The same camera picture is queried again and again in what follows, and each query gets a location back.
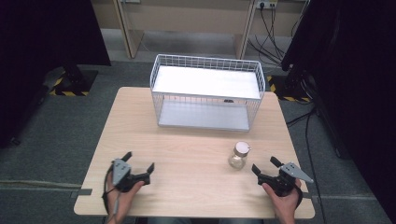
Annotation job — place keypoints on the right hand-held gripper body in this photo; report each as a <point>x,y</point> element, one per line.
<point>286,177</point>

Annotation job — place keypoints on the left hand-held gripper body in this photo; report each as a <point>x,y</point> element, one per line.
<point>122,174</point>

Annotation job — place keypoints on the small glass jar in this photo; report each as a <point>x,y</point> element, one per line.
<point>239,155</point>

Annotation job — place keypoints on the person's left hand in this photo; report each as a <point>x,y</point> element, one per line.
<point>123,199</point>

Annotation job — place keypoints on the person's right hand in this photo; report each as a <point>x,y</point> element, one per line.
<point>284,203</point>

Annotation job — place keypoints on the black stand base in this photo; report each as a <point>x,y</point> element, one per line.
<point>291,87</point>
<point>72,81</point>

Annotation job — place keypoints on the black curtain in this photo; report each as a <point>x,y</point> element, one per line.
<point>351,93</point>
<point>37,59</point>

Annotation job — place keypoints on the beige wooden desk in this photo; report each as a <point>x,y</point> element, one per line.
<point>186,25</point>

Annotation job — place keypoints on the white wall socket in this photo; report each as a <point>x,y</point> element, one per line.
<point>266,4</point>

